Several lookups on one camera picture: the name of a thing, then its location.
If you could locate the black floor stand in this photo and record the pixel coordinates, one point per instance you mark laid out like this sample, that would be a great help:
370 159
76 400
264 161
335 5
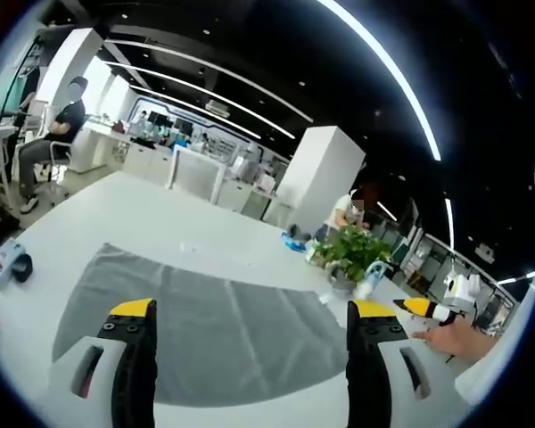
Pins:
2 134

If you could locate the white square pillar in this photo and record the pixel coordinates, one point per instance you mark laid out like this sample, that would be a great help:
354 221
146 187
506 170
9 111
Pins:
73 62
321 174

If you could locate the white office chair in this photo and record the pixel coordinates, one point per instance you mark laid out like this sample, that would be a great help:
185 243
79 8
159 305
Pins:
55 156

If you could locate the long ceiling light strip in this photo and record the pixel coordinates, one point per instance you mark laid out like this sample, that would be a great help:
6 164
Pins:
392 71

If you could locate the person's right hand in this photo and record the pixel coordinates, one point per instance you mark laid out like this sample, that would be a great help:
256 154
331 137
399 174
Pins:
443 336

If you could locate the white counter cabinet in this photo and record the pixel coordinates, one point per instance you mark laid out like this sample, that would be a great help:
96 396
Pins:
196 171

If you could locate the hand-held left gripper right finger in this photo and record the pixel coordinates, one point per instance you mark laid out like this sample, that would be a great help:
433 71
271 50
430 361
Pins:
370 370

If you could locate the blue and black gadget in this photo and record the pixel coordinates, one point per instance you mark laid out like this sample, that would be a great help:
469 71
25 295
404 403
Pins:
296 241

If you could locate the light blue and white bottle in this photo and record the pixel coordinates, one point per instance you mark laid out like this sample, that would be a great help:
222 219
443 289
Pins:
372 278

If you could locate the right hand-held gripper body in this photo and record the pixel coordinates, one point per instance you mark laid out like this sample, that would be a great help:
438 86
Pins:
461 290

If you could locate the grey towel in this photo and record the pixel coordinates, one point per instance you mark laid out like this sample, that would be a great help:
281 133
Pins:
205 330

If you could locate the white table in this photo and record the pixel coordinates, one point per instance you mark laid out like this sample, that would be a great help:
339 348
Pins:
160 218

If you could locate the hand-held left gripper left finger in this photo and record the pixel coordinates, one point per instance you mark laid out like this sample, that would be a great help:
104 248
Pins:
129 365

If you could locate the green potted plant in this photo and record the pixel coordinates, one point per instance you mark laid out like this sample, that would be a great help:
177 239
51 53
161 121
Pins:
352 252

